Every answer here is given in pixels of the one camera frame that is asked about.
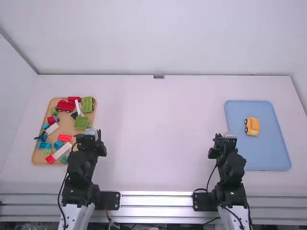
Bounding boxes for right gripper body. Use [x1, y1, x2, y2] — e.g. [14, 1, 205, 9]
[208, 136, 239, 160]

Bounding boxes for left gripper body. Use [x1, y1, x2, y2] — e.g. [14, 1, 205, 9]
[74, 134, 108, 158]

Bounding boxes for yellow toy car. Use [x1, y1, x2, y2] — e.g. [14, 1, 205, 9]
[244, 116, 260, 138]

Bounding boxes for flat red toy brick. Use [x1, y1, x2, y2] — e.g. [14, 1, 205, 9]
[57, 134, 73, 143]

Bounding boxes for long white toy brick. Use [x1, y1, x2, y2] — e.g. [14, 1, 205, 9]
[53, 141, 73, 160]

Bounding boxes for tan tray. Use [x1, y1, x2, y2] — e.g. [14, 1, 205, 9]
[31, 96, 98, 166]

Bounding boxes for white striped toy brick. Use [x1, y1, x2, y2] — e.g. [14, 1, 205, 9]
[74, 99, 84, 116]

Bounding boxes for blue mat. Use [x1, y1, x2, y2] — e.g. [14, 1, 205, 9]
[224, 100, 293, 172]

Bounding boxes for red toy car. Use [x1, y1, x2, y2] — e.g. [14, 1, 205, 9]
[56, 100, 75, 114]

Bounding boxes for silver rails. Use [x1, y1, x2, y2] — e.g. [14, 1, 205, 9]
[0, 190, 307, 226]

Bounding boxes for black cable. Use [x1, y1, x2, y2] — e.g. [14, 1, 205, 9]
[57, 171, 70, 230]
[206, 164, 218, 192]

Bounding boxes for black toy propeller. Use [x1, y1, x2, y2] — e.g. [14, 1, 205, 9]
[33, 131, 48, 142]

